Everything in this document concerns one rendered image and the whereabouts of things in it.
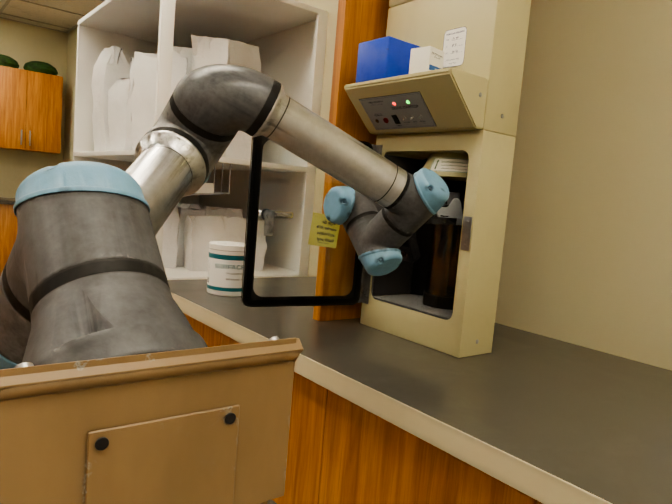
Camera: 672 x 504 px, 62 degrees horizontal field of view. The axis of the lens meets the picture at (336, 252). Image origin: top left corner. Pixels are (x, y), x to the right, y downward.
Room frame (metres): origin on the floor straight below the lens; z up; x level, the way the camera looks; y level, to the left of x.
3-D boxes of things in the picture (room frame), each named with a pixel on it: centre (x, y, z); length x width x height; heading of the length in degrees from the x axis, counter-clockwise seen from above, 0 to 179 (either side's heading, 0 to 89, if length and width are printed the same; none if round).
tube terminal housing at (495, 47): (1.35, -0.27, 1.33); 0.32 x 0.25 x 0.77; 38
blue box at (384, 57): (1.30, -0.08, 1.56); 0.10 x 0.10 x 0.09; 38
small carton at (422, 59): (1.21, -0.15, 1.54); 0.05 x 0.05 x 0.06; 46
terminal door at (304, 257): (1.31, 0.07, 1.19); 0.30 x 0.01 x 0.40; 118
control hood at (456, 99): (1.24, -0.13, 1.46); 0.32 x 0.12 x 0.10; 38
